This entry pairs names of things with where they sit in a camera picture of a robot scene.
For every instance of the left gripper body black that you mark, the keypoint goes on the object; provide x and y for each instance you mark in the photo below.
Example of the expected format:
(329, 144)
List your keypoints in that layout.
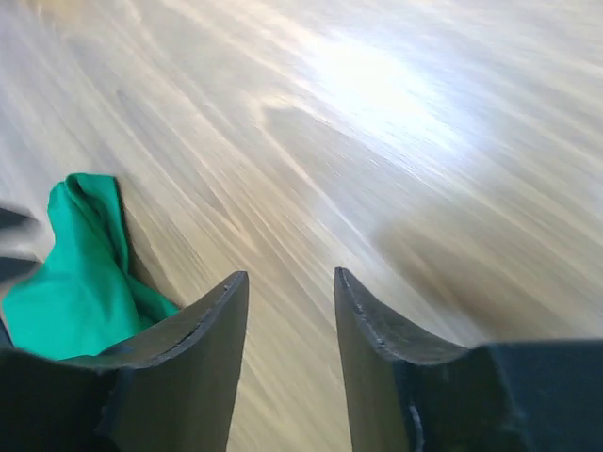
(18, 228)

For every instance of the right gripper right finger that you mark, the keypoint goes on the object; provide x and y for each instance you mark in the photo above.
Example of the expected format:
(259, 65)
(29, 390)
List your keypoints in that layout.
(410, 390)

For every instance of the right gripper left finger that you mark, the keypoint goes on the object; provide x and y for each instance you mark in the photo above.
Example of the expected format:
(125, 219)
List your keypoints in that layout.
(170, 388)

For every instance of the green t shirt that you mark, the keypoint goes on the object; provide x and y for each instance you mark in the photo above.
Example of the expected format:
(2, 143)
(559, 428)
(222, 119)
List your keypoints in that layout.
(85, 297)

